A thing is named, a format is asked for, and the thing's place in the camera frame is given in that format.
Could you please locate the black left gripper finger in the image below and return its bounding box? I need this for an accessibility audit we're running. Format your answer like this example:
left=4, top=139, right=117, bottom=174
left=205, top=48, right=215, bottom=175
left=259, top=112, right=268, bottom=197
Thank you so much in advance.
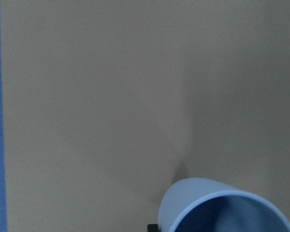
left=147, top=224, right=159, bottom=232

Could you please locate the light blue plastic cup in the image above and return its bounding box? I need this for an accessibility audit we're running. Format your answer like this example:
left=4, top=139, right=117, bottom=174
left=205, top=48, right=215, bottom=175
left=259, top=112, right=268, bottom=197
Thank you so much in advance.
left=158, top=178, right=290, bottom=232

